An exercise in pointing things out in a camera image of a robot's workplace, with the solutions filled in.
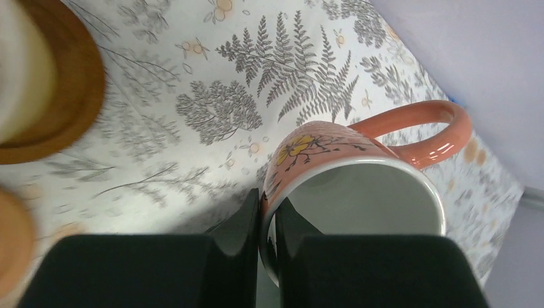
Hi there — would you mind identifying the pink patterned mug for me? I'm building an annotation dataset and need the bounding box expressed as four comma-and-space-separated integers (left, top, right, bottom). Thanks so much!
259, 100, 473, 284

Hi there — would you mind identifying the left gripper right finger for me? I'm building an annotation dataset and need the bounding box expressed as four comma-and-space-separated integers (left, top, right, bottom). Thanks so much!
275, 200, 488, 307

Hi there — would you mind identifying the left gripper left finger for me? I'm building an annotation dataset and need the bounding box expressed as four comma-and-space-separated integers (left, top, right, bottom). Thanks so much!
19, 189, 259, 307

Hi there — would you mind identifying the light brown round coaster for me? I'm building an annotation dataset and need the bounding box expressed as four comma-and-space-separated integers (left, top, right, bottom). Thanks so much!
1, 189, 36, 298

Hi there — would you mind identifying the dark brown round coaster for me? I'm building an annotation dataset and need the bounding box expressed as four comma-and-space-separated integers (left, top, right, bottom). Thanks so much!
1, 1, 105, 164

